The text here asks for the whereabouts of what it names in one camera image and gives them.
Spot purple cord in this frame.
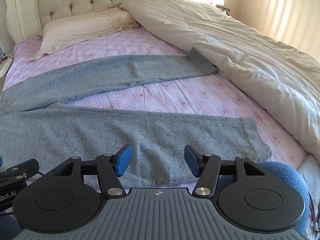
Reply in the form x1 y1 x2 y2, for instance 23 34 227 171
309 192 320 233

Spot dark nightstand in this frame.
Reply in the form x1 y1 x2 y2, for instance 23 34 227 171
215 4 232 14

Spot cream pillow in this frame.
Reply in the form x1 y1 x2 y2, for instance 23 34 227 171
30 7 141 61

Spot cream duvet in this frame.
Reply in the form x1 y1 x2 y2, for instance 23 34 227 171
119 0 320 156

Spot white nightstand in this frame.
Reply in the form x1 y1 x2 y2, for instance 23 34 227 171
0 54 14 82

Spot grey pants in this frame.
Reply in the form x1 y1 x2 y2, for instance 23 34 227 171
0 46 272 188

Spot pink patterned bed sheet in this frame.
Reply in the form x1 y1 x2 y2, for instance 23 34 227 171
0 26 308 191

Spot person's blue fleece clothing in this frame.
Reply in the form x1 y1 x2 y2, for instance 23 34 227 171
254 161 310 238

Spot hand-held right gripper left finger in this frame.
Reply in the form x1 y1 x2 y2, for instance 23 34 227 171
47 144 133 197

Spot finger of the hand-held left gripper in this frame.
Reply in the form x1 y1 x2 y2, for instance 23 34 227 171
0 155 40 187

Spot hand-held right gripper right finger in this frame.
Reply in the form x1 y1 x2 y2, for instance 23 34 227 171
184 144 270 197

